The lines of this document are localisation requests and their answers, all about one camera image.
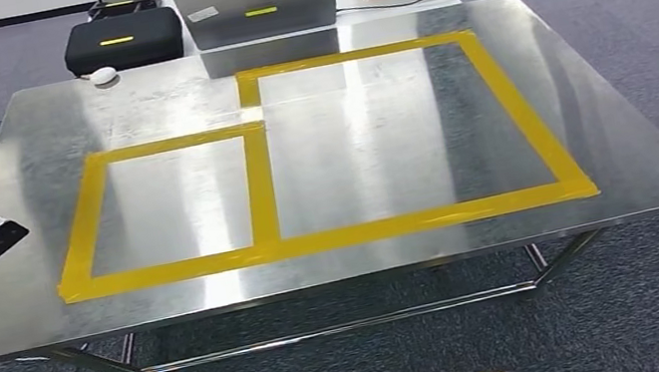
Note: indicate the white computer mouse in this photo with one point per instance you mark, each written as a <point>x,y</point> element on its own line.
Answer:
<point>103,75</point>

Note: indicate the black case with yellow light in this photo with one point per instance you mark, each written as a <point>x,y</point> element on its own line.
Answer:
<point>125,44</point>

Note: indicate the small black case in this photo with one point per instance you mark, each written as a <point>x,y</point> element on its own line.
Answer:
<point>125,4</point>

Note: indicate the stainless steel workbench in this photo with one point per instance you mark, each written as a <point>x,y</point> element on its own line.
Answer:
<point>590,100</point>

